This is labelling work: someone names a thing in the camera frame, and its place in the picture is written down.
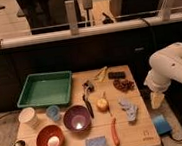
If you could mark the green plastic tray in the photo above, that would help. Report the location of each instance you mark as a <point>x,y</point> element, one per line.
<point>44,89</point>

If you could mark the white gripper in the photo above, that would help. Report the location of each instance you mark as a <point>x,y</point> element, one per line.
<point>156,99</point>

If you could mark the yellow apple toy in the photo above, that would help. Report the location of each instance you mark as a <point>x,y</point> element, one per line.
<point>102,104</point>

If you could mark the white egg in bowl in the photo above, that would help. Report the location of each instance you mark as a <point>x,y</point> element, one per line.
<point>53,141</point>

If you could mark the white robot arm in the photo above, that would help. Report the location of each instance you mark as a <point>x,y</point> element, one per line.
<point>165,66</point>

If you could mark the blue plastic cup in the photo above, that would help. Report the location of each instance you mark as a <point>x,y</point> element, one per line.
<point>53,112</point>

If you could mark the purple bowl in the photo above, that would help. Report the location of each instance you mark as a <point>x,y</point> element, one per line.
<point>77,118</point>

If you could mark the red bowl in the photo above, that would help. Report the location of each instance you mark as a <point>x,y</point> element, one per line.
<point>50,135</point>

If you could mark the black dish brush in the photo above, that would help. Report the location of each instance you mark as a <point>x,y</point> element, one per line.
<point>88,88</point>

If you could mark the red chili pepper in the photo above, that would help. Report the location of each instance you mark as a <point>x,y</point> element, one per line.
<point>115,137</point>

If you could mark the blue box on floor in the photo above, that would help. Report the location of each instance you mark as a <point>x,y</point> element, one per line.
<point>161,125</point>

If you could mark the blue crumpled cloth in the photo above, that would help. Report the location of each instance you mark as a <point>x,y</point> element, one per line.
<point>130,108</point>

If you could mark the blue sponge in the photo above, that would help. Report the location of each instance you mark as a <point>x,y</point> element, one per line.
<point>97,141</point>

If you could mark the black rectangular block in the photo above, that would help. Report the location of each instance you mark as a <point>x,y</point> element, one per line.
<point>112,75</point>

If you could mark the white paper cup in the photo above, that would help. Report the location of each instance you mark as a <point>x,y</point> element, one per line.
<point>28,116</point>

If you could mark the dark grape bunch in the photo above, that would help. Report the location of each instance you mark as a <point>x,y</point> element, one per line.
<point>123,85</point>

